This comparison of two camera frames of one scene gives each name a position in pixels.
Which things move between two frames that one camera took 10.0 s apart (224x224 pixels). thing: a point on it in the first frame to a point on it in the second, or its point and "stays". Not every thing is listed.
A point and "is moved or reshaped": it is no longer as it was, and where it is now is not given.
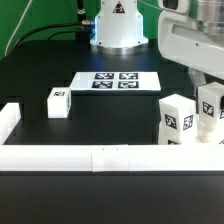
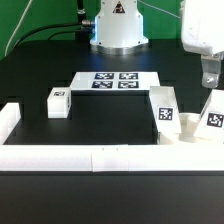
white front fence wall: x=112 y=157 stays
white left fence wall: x=9 y=118 stays
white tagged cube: x=177 y=120 is moved or reshaped
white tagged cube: x=210 y=108 is moved or reshaped
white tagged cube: x=59 y=102 stays
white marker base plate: x=115 y=81 stays
